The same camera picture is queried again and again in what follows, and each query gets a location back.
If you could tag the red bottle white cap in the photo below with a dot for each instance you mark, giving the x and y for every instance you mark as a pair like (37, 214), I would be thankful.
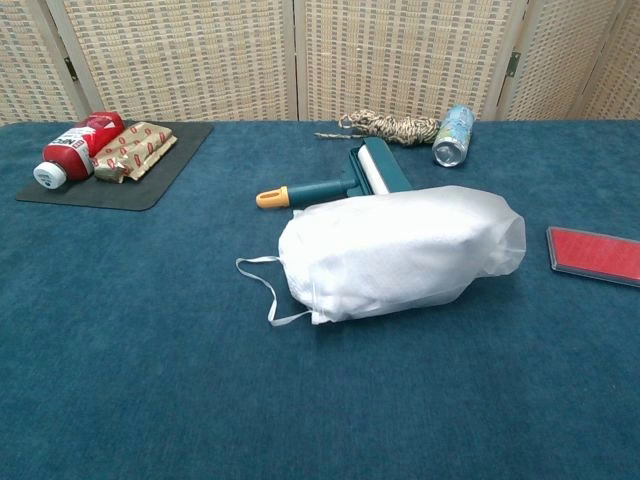
(75, 150)

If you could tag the black rubber mat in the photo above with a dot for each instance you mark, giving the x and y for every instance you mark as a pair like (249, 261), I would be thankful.
(170, 165)

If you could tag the gold snack package red print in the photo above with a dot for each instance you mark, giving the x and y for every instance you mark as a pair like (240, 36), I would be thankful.
(135, 150)

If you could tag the light blue printed drink can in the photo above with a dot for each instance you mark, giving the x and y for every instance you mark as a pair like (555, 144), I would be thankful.
(452, 137)

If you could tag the metal screen hinge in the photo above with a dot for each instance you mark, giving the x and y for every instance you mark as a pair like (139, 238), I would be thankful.
(71, 69)
(513, 64)

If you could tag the woven bamboo folding screen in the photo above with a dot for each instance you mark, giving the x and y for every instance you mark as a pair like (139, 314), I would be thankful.
(200, 50)

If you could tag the red flat case clear frame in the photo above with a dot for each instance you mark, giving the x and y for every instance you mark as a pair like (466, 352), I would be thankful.
(595, 255)

